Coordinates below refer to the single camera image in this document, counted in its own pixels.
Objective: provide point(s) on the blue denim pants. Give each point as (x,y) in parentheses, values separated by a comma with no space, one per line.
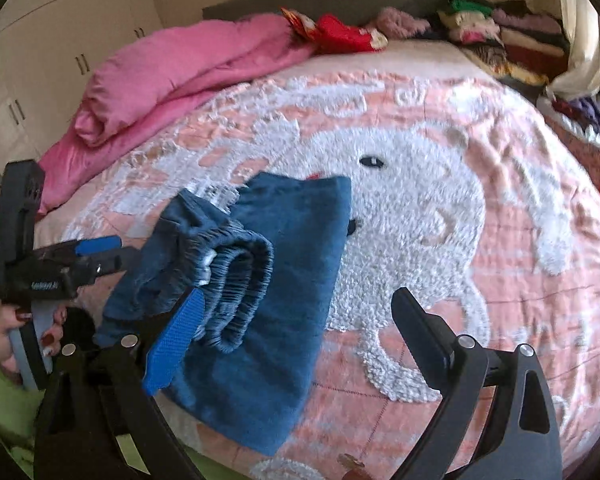
(290,285)

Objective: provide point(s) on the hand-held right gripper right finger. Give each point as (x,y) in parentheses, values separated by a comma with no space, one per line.
(420,335)

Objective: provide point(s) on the pink fluffy cloth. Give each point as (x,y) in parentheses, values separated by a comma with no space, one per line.
(400,22)

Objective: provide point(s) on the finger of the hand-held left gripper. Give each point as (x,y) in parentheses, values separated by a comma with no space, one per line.
(117,262)
(100,246)

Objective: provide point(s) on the pink quilt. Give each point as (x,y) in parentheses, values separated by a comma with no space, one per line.
(155,85)

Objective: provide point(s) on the cream hanging cloth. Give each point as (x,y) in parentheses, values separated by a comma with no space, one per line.
(580,35)

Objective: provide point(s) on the pile of folded clothes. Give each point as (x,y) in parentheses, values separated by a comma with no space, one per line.
(510,35)

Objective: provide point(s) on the purple cloth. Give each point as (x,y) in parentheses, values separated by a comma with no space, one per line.
(592,115)

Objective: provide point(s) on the grey bed headboard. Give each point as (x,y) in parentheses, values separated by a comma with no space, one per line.
(330,0)

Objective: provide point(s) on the cream wardrobe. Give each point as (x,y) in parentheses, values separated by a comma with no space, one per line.
(55,35)

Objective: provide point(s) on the person's left hand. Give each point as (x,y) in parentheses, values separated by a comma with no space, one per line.
(0,335)

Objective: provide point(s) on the red patterned cloth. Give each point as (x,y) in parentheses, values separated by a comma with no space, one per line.
(340,32)

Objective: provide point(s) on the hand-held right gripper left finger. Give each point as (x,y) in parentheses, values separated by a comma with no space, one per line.
(175,345)

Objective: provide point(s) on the green clothing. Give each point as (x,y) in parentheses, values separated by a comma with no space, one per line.
(0,410)

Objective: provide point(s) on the pink white printed blanket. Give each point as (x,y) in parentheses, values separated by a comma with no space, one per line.
(430,185)

